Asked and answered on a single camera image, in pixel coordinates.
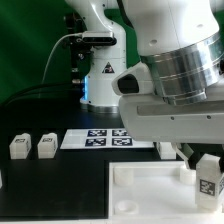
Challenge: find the white camera cable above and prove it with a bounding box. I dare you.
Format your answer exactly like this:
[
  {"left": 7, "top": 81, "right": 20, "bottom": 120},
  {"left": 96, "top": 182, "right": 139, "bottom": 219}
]
[{"left": 41, "top": 32, "right": 84, "bottom": 84}]

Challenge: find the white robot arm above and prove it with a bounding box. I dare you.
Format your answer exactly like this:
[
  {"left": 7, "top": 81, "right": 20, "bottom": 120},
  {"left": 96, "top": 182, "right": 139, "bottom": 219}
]
[{"left": 65, "top": 0, "right": 224, "bottom": 144}]

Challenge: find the white marker sheet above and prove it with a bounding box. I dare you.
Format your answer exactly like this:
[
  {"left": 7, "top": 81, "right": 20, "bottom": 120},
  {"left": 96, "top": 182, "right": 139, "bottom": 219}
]
[{"left": 61, "top": 128, "right": 154, "bottom": 149}]

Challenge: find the black cable bundle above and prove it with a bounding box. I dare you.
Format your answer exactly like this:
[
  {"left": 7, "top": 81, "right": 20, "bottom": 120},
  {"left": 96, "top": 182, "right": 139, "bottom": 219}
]
[{"left": 0, "top": 81, "right": 84, "bottom": 109}]

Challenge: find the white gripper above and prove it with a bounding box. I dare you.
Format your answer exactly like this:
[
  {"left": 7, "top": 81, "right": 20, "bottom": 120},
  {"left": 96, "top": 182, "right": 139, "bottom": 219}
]
[{"left": 119, "top": 95, "right": 224, "bottom": 170}]

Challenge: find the white piece left edge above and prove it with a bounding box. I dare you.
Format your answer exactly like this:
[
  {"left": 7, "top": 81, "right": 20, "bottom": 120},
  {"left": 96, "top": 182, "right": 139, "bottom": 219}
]
[{"left": 0, "top": 170, "right": 3, "bottom": 189}]

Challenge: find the black camera stand pole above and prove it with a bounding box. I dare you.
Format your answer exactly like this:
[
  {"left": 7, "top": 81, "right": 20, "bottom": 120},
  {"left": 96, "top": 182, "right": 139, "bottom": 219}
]
[{"left": 64, "top": 12, "right": 90, "bottom": 85}]

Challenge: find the white square table top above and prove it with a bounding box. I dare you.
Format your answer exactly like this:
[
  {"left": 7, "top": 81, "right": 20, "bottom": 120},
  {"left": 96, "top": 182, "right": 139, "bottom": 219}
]
[{"left": 108, "top": 161, "right": 224, "bottom": 224}]

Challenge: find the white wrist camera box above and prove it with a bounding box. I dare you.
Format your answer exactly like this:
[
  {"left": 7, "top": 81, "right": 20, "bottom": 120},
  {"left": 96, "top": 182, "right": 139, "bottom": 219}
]
[{"left": 112, "top": 62, "right": 155, "bottom": 96}]

